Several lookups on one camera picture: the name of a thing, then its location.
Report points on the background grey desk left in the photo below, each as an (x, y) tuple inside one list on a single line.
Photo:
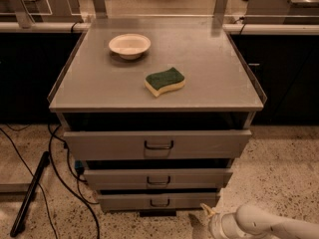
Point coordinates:
[(45, 10)]

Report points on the left grey post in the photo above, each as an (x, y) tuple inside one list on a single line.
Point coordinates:
[(23, 17)]

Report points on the middle grey post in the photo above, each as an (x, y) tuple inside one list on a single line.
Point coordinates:
[(100, 8)]

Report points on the background grey desk right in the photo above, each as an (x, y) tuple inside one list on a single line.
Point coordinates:
[(282, 12)]

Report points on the green yellow sponge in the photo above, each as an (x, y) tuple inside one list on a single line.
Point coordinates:
[(163, 82)]

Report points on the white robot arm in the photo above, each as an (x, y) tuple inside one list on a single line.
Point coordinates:
[(251, 222)]

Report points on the grey drawer cabinet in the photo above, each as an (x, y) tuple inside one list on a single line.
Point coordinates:
[(157, 110)]

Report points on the white bowl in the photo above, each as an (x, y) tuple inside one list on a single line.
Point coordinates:
[(130, 46)]

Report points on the white horizontal rail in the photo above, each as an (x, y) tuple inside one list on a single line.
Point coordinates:
[(236, 29)]

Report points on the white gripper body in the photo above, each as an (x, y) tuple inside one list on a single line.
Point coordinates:
[(215, 225)]

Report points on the right grey post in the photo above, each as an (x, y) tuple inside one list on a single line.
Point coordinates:
[(219, 8)]

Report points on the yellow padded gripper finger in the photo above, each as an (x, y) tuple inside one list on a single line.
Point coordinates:
[(209, 212)]

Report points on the background grey desk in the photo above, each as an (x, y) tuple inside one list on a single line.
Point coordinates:
[(45, 10), (282, 12)]

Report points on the grey middle drawer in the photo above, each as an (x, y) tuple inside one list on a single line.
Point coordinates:
[(141, 179)]

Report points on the grey bottom drawer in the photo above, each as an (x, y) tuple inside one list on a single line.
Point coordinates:
[(169, 201)]

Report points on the grey top drawer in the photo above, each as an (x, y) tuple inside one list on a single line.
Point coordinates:
[(173, 144)]

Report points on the black bar on floor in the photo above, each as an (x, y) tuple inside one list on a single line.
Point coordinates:
[(19, 223)]

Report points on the grey drawer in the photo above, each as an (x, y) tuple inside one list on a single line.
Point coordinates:
[(173, 144), (141, 179), (169, 201)]

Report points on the grey post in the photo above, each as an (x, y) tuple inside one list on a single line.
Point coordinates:
[(219, 8), (23, 17), (100, 8)]

